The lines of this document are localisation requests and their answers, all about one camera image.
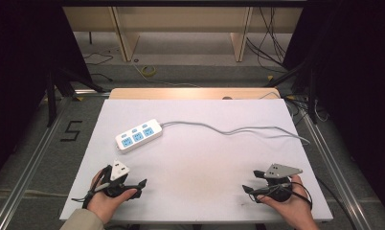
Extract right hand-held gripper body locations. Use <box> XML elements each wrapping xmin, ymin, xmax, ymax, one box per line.
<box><xmin>260</xmin><ymin>163</ymin><xmax>304</xmax><ymax>203</ymax></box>

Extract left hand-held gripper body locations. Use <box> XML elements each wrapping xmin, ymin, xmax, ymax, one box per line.
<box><xmin>99</xmin><ymin>160</ymin><xmax>131</xmax><ymax>197</ymax></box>

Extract person's left hand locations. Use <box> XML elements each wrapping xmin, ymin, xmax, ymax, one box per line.
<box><xmin>86</xmin><ymin>171</ymin><xmax>138</xmax><ymax>224</ymax></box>

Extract person's right hand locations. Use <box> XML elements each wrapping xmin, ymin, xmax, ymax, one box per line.
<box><xmin>257</xmin><ymin>174</ymin><xmax>320</xmax><ymax>230</ymax></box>

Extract white power strip blue sockets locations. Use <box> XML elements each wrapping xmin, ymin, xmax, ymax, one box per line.
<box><xmin>114</xmin><ymin>118</ymin><xmax>164</xmax><ymax>154</ymax></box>

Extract white foam board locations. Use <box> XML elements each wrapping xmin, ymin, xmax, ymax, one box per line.
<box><xmin>58</xmin><ymin>98</ymin><xmax>334</xmax><ymax>224</ymax></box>

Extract black metal stand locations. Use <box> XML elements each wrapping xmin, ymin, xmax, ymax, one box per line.
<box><xmin>45</xmin><ymin>65</ymin><xmax>107</xmax><ymax>128</ymax></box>
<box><xmin>262</xmin><ymin>58</ymin><xmax>320</xmax><ymax>126</ymax></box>

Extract yellow tape roll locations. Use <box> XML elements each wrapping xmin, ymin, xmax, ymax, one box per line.
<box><xmin>141</xmin><ymin>65</ymin><xmax>157</xmax><ymax>78</ymax></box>

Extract black curtain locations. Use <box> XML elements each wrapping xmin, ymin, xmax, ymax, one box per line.
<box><xmin>281</xmin><ymin>0</ymin><xmax>385</xmax><ymax>221</ymax></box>
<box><xmin>0</xmin><ymin>0</ymin><xmax>94</xmax><ymax>188</ymax></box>

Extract beige wooden shelf unit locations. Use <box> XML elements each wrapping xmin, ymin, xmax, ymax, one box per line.
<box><xmin>62</xmin><ymin>6</ymin><xmax>304</xmax><ymax>63</ymax></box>

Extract black strap of left gripper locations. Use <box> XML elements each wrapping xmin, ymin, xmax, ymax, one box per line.
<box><xmin>71</xmin><ymin>167</ymin><xmax>112</xmax><ymax>209</ymax></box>

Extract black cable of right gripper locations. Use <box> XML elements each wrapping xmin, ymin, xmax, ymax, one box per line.
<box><xmin>287</xmin><ymin>181</ymin><xmax>313</xmax><ymax>211</ymax></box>

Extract grey power strip cable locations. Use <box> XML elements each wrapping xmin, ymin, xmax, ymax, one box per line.
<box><xmin>160</xmin><ymin>121</ymin><xmax>311</xmax><ymax>146</ymax></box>

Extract aluminium floor rail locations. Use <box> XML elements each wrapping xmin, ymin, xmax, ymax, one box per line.
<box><xmin>284</xmin><ymin>97</ymin><xmax>375</xmax><ymax>230</ymax></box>
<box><xmin>0</xmin><ymin>95</ymin><xmax>74</xmax><ymax>230</ymax></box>

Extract thin black floor cable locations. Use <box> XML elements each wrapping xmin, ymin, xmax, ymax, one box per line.
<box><xmin>82</xmin><ymin>51</ymin><xmax>115</xmax><ymax>82</ymax></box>

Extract bundle of black floor cables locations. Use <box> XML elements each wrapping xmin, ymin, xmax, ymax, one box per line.
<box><xmin>245</xmin><ymin>7</ymin><xmax>289</xmax><ymax>75</ymax></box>

